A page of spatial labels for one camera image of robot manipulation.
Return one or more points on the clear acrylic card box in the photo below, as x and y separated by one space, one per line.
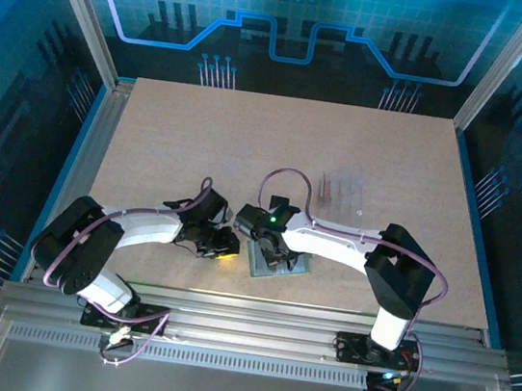
351 193

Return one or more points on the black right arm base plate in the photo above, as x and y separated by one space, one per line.
346 351

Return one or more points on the aluminium side rail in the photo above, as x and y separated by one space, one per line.
103 144

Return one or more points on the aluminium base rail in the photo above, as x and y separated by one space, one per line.
247 330

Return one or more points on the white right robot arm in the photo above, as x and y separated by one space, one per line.
332 244

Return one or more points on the blue table edge strip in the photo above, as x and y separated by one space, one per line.
87 132

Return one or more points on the black connector with lights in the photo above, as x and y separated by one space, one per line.
385 383

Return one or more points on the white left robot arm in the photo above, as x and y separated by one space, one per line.
149 228

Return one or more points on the aluminium frame post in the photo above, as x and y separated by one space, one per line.
500 68
87 15

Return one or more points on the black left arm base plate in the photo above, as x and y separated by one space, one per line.
93 317

